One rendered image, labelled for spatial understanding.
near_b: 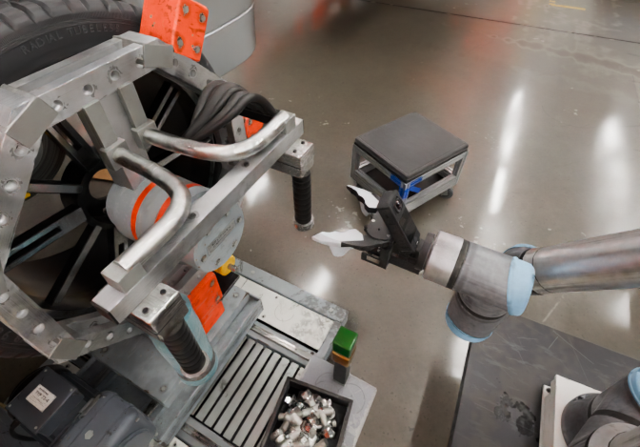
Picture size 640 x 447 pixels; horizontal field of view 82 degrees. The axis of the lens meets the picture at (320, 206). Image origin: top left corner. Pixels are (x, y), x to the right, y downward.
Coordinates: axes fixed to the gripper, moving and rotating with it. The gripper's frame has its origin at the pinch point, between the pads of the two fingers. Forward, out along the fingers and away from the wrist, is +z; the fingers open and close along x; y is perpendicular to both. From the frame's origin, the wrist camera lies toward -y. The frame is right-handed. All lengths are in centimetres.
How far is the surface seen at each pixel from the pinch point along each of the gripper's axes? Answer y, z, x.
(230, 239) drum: -0.4, 12.0, -15.4
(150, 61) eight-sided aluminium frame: -27.0, 26.1, -8.1
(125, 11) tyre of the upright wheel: -30.9, 34.9, -2.9
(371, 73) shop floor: 88, 71, 211
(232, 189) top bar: -15.4, 7.5, -15.9
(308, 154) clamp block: -10.9, 4.5, 0.4
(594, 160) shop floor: 87, -82, 174
